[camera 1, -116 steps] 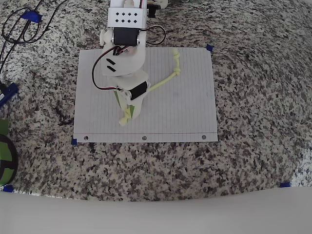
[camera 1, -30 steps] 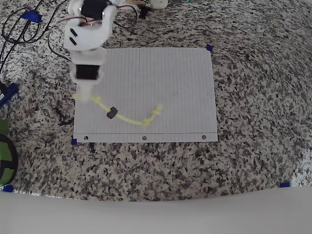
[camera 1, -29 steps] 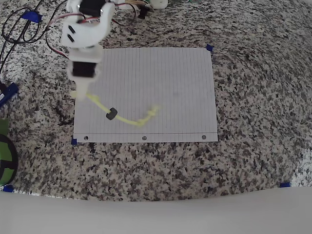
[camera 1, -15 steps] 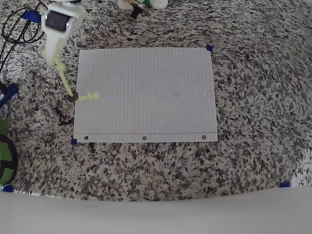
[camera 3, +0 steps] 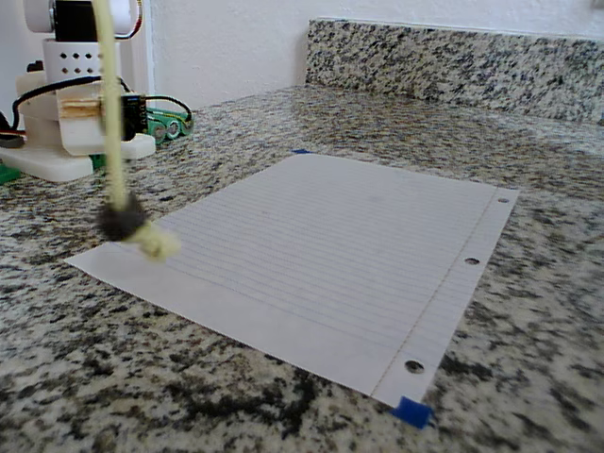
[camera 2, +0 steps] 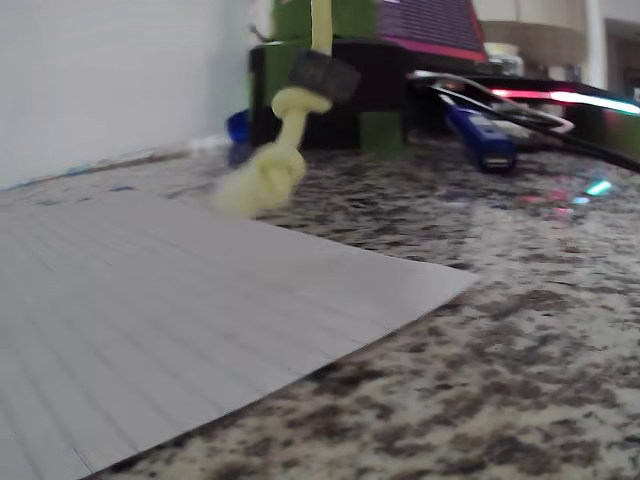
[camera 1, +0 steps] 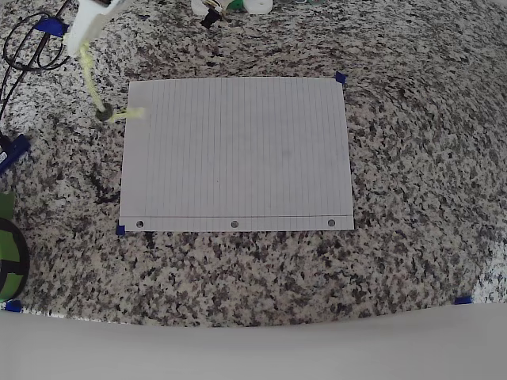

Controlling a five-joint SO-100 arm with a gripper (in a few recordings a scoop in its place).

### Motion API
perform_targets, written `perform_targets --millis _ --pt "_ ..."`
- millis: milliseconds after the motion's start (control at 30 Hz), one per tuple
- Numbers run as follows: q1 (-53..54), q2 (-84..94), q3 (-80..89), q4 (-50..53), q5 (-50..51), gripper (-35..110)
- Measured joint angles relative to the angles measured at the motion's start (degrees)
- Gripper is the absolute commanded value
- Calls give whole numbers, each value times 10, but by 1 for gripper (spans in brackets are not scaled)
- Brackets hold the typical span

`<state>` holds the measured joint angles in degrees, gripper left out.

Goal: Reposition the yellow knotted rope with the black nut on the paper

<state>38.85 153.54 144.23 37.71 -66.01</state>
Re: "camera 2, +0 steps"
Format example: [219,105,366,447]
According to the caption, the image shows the yellow knotted rope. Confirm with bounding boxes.
[212,0,334,220]

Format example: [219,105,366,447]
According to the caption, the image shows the black foam ring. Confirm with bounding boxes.
[287,48,362,105]

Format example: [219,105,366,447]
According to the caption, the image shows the lined white paper sheet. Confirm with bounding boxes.
[0,192,481,480]

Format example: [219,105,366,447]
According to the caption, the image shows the blue USB hub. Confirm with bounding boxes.
[442,97,519,175]

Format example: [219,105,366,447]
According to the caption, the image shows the purple striped panel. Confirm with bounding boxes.
[374,0,489,64]

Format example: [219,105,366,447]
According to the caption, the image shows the black device with lit strip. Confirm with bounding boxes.
[407,69,640,174]

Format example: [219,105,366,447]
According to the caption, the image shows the green and black camera mount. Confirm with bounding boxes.
[248,0,416,157]

